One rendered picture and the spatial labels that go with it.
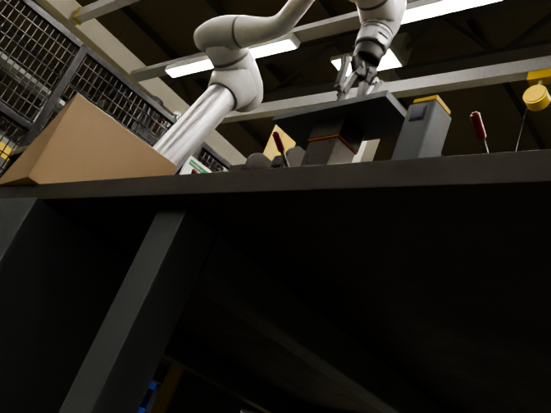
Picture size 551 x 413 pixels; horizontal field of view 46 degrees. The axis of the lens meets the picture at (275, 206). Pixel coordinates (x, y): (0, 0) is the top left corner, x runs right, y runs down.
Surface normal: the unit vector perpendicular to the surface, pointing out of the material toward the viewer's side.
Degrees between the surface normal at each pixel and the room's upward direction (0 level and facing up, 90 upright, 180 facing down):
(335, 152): 90
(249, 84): 96
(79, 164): 90
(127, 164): 90
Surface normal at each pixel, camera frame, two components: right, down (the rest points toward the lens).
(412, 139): -0.64, -0.52
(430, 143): 0.69, -0.05
